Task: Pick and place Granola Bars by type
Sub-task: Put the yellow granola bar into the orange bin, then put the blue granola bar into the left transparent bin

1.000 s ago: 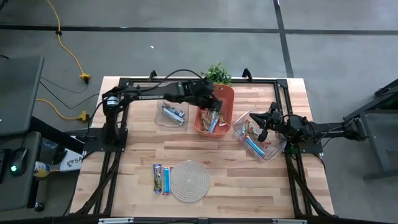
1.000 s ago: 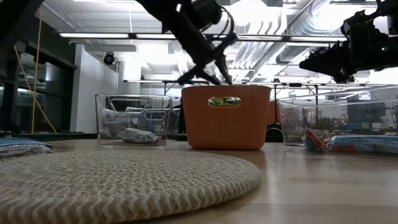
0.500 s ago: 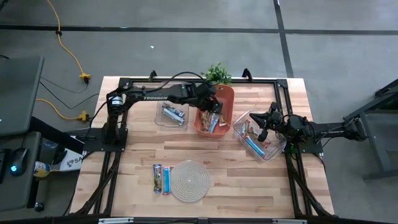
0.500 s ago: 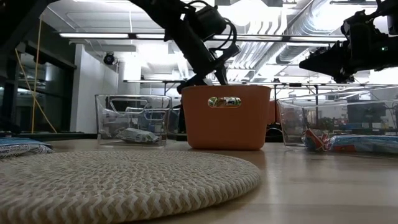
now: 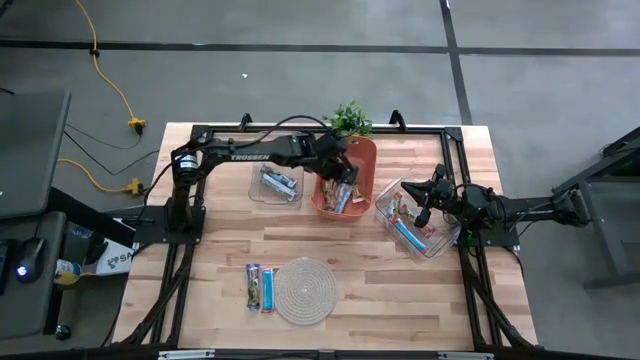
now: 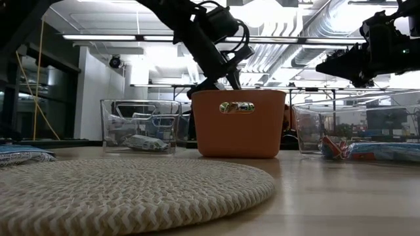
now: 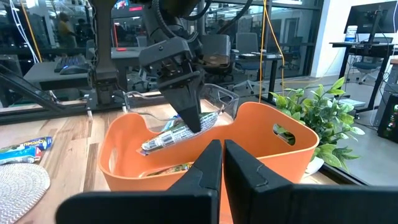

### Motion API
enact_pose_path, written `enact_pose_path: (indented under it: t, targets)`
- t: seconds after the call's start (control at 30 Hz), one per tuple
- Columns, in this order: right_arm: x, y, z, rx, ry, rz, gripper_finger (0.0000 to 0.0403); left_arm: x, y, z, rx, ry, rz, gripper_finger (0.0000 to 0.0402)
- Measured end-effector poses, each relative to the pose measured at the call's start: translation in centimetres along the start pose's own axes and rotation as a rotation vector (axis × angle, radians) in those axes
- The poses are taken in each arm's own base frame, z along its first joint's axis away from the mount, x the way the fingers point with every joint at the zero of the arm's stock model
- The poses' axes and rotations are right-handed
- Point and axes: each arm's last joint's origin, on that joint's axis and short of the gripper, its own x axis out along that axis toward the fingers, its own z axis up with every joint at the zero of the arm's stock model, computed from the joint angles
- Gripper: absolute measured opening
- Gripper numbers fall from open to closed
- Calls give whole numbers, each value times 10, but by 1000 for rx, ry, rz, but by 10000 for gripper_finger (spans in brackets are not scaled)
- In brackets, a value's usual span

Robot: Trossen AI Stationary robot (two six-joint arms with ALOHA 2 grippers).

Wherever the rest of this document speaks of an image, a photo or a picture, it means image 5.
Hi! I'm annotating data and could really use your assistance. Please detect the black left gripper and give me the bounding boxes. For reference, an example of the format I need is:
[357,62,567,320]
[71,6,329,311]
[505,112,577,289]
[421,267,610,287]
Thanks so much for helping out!
[312,144,360,187]

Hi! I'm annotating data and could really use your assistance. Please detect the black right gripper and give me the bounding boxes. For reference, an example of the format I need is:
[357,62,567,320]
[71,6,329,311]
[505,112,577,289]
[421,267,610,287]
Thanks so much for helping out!
[399,180,464,229]

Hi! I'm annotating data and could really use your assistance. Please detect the light blue orange Chewy bar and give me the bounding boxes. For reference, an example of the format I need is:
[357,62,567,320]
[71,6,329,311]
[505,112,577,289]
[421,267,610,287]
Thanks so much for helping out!
[335,182,354,215]

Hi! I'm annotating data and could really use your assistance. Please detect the orange plastic basket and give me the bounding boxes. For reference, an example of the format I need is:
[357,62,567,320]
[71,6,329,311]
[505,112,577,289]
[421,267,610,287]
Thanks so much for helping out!
[310,134,379,224]

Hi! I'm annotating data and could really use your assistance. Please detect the clear plastic bin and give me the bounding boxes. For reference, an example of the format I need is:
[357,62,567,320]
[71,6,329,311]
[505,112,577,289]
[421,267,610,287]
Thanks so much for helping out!
[248,160,305,207]
[373,175,461,260]

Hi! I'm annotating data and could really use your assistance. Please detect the green potted plant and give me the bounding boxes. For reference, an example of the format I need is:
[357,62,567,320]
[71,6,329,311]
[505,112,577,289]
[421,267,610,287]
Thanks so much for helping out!
[323,99,375,140]

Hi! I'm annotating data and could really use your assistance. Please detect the round woven beige mat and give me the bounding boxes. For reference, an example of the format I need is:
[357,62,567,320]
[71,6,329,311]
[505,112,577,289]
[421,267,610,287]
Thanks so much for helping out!
[273,256,340,327]

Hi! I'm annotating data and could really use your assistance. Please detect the black metal stand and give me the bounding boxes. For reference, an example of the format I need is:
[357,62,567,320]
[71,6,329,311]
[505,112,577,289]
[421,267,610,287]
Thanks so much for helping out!
[549,127,640,291]

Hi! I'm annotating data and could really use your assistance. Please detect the white cardboard box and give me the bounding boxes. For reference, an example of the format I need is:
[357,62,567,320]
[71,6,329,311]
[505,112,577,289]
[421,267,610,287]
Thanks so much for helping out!
[94,238,136,277]

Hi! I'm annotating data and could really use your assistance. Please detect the plastic bottle yellow label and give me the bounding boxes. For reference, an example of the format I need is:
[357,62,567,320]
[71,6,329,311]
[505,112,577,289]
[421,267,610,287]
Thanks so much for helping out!
[53,257,84,286]

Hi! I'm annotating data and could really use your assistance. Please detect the grey office table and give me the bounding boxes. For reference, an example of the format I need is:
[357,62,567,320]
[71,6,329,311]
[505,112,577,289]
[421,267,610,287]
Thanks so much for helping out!
[0,89,72,344]

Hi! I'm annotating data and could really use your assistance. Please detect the black computer mouse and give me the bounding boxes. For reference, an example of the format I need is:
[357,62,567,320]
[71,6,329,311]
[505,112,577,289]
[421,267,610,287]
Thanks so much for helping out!
[14,237,46,284]

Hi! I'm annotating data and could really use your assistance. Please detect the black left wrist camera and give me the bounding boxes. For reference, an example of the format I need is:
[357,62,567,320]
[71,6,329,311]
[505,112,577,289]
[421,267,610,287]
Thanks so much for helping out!
[314,132,349,154]

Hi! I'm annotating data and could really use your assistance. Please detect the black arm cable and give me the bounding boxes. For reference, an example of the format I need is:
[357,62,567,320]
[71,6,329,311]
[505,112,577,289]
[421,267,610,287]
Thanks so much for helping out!
[247,114,334,151]

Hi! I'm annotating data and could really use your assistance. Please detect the black metal table frame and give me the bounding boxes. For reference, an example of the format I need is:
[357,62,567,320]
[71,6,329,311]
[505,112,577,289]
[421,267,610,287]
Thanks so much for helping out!
[107,112,539,360]

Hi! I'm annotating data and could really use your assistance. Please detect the silver frame bracket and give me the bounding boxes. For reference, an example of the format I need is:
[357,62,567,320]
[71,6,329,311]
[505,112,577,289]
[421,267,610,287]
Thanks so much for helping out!
[438,351,494,360]
[158,349,216,360]

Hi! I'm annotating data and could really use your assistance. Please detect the yellow floor extension cable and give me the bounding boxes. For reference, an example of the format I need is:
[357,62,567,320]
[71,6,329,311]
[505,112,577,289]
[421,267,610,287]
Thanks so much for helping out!
[57,158,146,196]

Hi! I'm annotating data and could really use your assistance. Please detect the yellow hanging extension cable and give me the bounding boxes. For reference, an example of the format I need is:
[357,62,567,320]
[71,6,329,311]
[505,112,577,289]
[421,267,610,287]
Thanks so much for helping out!
[73,0,149,135]

